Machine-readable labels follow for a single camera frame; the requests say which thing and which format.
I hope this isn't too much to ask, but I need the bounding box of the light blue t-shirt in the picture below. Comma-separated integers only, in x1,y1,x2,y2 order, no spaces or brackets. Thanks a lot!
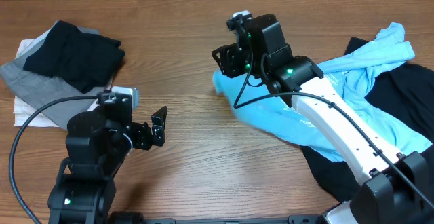
233,22,433,162

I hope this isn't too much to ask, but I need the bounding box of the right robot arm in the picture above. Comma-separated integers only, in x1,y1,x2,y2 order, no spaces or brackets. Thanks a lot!
212,12,433,223

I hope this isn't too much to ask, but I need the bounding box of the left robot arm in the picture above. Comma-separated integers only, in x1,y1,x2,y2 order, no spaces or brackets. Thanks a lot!
48,91,167,224

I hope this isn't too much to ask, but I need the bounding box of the folded black garment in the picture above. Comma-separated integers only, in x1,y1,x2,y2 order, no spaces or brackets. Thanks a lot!
23,20,125,94

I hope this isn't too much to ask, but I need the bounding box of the folded white garment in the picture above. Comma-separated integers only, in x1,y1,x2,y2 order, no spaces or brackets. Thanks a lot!
13,39,114,128

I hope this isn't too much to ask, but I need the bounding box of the black garment pile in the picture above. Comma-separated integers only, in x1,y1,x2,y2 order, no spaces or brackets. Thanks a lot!
293,37,433,202

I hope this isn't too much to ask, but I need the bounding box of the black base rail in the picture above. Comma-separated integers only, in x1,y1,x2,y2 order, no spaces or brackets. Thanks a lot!
107,212,326,224

